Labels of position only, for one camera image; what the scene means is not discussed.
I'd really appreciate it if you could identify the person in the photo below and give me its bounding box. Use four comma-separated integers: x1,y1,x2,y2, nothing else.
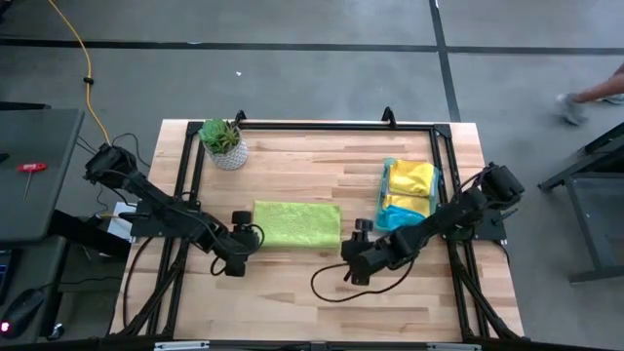
554,61,624,128

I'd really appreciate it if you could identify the black metal cart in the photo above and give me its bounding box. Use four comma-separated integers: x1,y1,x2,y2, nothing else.
537,121,624,287

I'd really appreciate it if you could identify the white paper sheet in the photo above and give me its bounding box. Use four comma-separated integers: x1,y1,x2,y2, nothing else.
106,202,138,244

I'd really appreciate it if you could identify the thick black cable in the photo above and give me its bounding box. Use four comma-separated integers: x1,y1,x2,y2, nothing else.
121,236,155,329

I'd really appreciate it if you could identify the yellow microfiber towel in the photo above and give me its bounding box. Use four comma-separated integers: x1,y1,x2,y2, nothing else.
381,193,434,219
388,159,438,198

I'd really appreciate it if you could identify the green succulent plant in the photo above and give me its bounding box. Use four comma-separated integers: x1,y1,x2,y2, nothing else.
198,119,241,156

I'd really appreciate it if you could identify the translucent teal plastic bin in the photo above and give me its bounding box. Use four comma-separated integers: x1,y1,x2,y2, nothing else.
373,156,444,233

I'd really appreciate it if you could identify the red T-handle wrench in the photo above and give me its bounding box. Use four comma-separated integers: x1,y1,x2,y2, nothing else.
17,162,49,204

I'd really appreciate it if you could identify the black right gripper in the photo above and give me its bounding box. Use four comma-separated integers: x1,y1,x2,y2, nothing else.
339,217,392,287

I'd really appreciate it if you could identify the thin black floor cable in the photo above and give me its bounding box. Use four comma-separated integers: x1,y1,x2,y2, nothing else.
77,132,152,170

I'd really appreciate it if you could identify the dark grey side desk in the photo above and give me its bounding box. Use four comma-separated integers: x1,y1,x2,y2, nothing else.
0,107,86,245

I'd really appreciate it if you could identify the white triangle-patterned plant pot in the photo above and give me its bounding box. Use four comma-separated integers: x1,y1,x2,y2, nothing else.
204,138,250,173

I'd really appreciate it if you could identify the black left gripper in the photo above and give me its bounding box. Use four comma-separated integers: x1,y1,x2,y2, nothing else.
210,210,265,278

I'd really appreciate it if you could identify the green microfiber towel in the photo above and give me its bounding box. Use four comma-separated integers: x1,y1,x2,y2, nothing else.
252,200,343,251

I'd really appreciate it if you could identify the teal microfiber towel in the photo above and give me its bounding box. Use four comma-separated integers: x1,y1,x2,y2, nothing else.
374,204,427,233

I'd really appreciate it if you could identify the black computer mouse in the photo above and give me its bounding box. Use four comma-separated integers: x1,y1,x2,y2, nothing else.
0,288,46,341

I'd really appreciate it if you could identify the silver metal bracket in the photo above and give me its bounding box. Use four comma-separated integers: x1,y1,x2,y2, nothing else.
426,342,482,351
153,340,211,351

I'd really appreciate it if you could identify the black aluminium table frame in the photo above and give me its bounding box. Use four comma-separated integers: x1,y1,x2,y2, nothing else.
110,105,526,342

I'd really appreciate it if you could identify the yellow floor cable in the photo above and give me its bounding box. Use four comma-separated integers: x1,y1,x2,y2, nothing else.
47,0,113,145

